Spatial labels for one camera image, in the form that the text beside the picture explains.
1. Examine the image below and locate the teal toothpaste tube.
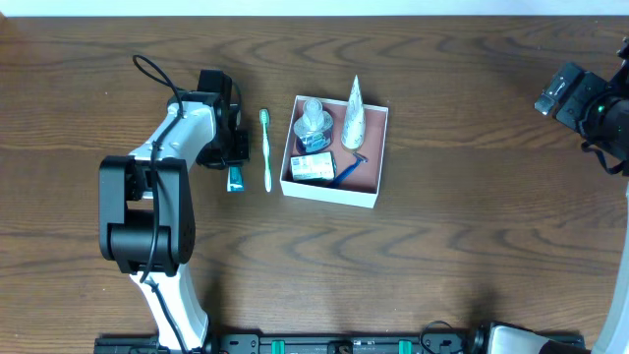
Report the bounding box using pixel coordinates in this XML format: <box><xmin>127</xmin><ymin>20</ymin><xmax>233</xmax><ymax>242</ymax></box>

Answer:
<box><xmin>227</xmin><ymin>166</ymin><xmax>245</xmax><ymax>193</ymax></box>

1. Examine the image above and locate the green white toothbrush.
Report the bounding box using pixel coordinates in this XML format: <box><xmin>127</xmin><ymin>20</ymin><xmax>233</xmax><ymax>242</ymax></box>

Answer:
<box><xmin>259</xmin><ymin>108</ymin><xmax>272</xmax><ymax>193</ymax></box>

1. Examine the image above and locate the clear pump soap bottle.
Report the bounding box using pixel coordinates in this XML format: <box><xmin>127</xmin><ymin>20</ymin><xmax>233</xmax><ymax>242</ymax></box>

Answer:
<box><xmin>294</xmin><ymin>98</ymin><xmax>334</xmax><ymax>154</ymax></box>

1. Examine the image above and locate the green white soap box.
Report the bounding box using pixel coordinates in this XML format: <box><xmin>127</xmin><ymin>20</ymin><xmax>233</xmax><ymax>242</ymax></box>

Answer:
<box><xmin>290</xmin><ymin>151</ymin><xmax>336</xmax><ymax>181</ymax></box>

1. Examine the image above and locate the white cardboard box pink interior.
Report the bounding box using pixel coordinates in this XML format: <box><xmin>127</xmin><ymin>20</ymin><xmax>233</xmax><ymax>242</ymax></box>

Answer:
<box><xmin>279</xmin><ymin>94</ymin><xmax>390</xmax><ymax>209</ymax></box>

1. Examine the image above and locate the white floral lotion tube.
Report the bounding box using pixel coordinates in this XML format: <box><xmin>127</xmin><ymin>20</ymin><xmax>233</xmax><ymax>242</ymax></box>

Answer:
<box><xmin>341</xmin><ymin>77</ymin><xmax>366</xmax><ymax>150</ymax></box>

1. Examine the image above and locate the blue disposable razor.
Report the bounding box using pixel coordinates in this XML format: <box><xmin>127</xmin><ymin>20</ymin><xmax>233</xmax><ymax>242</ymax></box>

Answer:
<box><xmin>327</xmin><ymin>151</ymin><xmax>369</xmax><ymax>189</ymax></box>

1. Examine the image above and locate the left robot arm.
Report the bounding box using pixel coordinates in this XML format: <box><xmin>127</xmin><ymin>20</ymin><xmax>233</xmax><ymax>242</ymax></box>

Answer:
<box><xmin>94</xmin><ymin>91</ymin><xmax>249</xmax><ymax>353</ymax></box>

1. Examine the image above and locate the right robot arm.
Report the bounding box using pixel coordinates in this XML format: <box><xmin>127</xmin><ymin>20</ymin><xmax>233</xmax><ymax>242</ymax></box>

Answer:
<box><xmin>533</xmin><ymin>37</ymin><xmax>628</xmax><ymax>353</ymax></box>

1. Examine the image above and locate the left black cable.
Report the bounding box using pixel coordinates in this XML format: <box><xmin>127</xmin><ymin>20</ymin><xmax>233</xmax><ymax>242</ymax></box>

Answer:
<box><xmin>131</xmin><ymin>53</ymin><xmax>193</xmax><ymax>354</ymax></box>

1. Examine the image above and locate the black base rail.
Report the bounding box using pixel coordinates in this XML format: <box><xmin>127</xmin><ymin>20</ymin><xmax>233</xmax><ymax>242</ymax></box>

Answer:
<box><xmin>93</xmin><ymin>321</ymin><xmax>591</xmax><ymax>354</ymax></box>

